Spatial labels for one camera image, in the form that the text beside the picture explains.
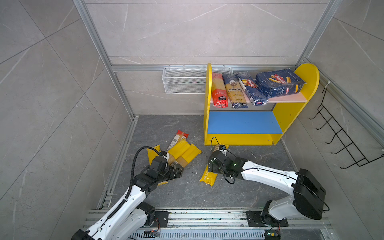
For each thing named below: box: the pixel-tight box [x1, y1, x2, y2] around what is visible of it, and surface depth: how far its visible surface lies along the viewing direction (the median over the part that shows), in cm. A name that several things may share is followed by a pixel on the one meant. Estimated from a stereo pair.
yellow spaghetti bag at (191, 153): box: [175, 143, 202, 168], surface depth 97 cm
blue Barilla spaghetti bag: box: [235, 71, 269, 106], surface depth 74 cm
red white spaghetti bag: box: [166, 130, 189, 154], surface depth 106 cm
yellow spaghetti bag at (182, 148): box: [168, 138, 201, 164], surface depth 98 cm
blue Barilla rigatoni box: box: [254, 68, 307, 98], surface depth 73 cm
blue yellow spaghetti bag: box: [222, 73, 249, 109], surface depth 74 cm
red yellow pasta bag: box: [211, 72, 229, 108], surface depth 74 cm
